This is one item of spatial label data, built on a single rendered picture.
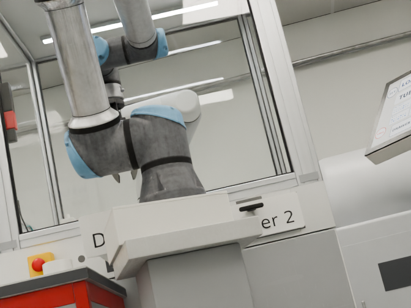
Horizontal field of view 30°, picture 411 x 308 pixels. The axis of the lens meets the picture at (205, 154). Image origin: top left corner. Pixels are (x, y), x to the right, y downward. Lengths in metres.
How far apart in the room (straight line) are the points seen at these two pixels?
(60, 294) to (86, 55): 0.53
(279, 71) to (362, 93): 3.35
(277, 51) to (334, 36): 3.46
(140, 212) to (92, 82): 0.30
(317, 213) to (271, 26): 0.62
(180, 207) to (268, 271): 0.75
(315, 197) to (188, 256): 0.85
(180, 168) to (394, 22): 4.45
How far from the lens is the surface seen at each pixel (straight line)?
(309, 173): 2.36
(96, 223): 2.01
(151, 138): 1.68
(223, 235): 1.55
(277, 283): 2.30
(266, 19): 2.52
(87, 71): 1.67
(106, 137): 1.68
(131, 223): 1.58
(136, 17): 1.81
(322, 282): 2.31
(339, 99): 5.76
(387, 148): 2.20
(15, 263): 2.40
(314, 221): 2.33
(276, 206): 2.31
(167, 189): 1.63
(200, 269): 1.57
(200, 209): 1.61
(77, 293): 1.74
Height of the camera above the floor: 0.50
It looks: 15 degrees up
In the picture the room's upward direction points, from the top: 13 degrees counter-clockwise
